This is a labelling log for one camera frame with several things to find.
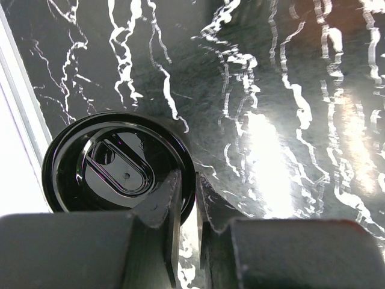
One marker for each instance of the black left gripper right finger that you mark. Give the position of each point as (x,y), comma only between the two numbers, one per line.
(241,252)

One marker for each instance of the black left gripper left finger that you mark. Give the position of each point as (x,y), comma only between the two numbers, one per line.
(105,249)

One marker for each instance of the stack of black lids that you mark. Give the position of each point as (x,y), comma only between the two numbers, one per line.
(114,161)

